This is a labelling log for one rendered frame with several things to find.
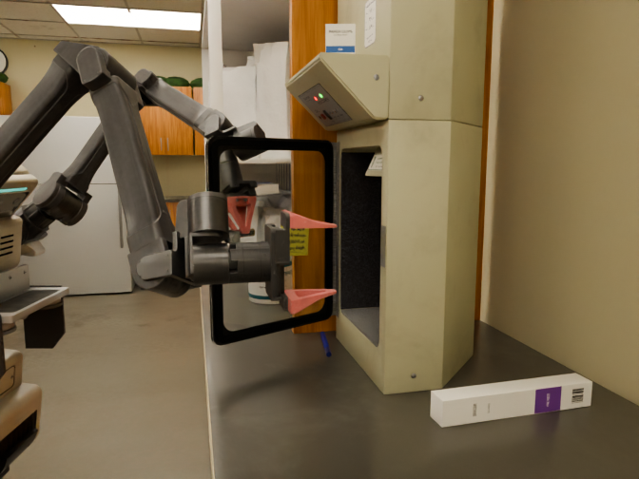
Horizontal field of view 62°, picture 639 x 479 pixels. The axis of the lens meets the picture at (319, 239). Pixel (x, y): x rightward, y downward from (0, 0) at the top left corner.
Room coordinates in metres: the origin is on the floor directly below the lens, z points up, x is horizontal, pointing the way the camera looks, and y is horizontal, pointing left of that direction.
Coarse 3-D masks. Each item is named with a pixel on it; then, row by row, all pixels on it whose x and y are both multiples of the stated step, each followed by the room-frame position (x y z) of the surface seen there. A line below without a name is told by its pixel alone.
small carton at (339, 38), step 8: (328, 24) 0.93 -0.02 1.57; (336, 24) 0.93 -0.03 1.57; (344, 24) 0.93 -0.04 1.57; (352, 24) 0.93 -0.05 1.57; (328, 32) 0.93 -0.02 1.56; (336, 32) 0.93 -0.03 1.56; (344, 32) 0.93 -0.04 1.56; (352, 32) 0.93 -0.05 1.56; (328, 40) 0.93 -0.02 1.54; (336, 40) 0.93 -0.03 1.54; (344, 40) 0.93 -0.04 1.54; (352, 40) 0.93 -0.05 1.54; (328, 48) 0.93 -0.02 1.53; (336, 48) 0.93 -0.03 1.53; (344, 48) 0.93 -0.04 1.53; (352, 48) 0.93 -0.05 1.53
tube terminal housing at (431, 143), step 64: (384, 0) 0.91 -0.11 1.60; (448, 0) 0.90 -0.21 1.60; (448, 64) 0.90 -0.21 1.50; (384, 128) 0.90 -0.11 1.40; (448, 128) 0.90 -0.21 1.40; (384, 192) 0.89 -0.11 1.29; (448, 192) 0.90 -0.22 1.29; (448, 256) 0.91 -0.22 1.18; (384, 320) 0.88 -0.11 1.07; (448, 320) 0.92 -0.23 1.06; (384, 384) 0.88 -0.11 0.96
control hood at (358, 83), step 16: (320, 64) 0.87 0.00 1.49; (336, 64) 0.86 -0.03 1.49; (352, 64) 0.86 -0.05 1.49; (368, 64) 0.87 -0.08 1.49; (384, 64) 0.88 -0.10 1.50; (304, 80) 1.01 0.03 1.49; (320, 80) 0.93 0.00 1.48; (336, 80) 0.87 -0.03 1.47; (352, 80) 0.86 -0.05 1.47; (368, 80) 0.87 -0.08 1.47; (384, 80) 0.88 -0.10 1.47; (336, 96) 0.94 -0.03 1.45; (352, 96) 0.87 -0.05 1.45; (368, 96) 0.87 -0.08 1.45; (384, 96) 0.88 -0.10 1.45; (352, 112) 0.94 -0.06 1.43; (368, 112) 0.87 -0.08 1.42; (384, 112) 0.88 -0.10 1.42; (336, 128) 1.11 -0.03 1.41
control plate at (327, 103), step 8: (312, 88) 1.01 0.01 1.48; (320, 88) 0.97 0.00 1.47; (304, 96) 1.09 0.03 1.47; (312, 96) 1.05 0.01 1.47; (328, 96) 0.97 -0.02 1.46; (304, 104) 1.14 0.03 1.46; (312, 104) 1.09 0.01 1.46; (320, 104) 1.04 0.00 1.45; (328, 104) 1.00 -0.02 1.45; (336, 104) 0.97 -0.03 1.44; (320, 112) 1.09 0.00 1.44; (328, 112) 1.05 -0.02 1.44; (344, 112) 0.97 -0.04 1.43; (320, 120) 1.14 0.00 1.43; (328, 120) 1.09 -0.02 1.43; (336, 120) 1.05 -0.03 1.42; (344, 120) 1.00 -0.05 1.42
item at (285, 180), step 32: (224, 160) 1.00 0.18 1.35; (256, 160) 1.05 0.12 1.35; (288, 160) 1.10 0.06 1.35; (320, 160) 1.15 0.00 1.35; (224, 192) 1.00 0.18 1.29; (256, 192) 1.05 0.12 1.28; (288, 192) 1.10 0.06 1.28; (320, 192) 1.15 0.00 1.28; (256, 224) 1.04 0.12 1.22; (320, 256) 1.15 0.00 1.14; (224, 288) 1.00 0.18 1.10; (256, 288) 1.04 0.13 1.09; (288, 288) 1.09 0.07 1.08; (320, 288) 1.15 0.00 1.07; (224, 320) 1.00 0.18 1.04; (256, 320) 1.04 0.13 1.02
